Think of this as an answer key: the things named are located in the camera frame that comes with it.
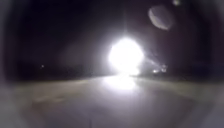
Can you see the bright street lamp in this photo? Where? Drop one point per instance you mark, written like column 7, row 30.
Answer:
column 126, row 55

